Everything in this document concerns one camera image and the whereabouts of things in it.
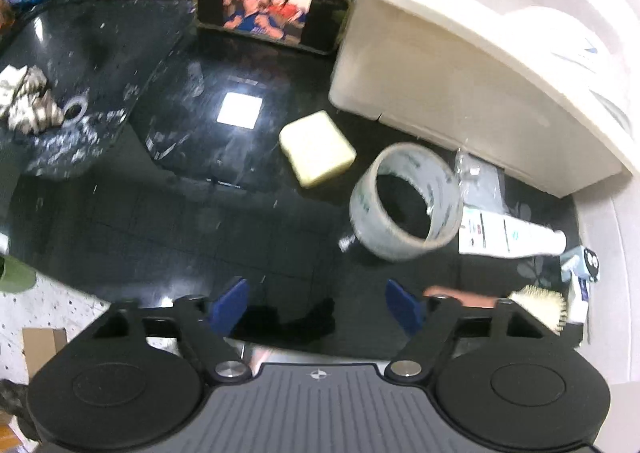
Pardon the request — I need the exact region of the small blue white tube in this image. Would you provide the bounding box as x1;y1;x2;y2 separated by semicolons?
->
560;246;601;325

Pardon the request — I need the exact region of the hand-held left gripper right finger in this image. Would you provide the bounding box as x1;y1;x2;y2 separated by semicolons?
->
386;280;552;386

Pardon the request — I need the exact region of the hairbrush with orange handle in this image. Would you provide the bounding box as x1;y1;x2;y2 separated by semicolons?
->
423;284;569;335

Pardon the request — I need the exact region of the clear plastic bag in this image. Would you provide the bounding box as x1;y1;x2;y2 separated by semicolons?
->
454;149;511;214

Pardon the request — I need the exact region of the clear packing tape roll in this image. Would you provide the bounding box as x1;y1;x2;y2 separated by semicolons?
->
349;143;464;262

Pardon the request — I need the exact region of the black sink basin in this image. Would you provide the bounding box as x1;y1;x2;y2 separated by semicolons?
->
0;0;193;178

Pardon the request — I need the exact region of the green container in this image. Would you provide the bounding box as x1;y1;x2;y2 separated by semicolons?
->
0;255;38;294

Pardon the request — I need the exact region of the brown cardboard box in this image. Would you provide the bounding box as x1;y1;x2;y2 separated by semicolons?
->
22;328;68;381

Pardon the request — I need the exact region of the smartphone with lit screen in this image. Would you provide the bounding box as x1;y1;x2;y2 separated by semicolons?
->
195;0;351;56

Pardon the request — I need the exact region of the white squeeze tube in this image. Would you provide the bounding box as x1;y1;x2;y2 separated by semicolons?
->
458;205;568;260

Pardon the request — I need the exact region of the pale yellow sponge block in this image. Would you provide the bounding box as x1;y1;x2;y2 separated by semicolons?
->
278;110;357;189

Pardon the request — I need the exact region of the striped grey rag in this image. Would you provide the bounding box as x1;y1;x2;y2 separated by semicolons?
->
0;65;66;134

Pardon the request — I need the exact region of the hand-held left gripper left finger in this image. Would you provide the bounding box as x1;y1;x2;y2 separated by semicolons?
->
94;278;252;385

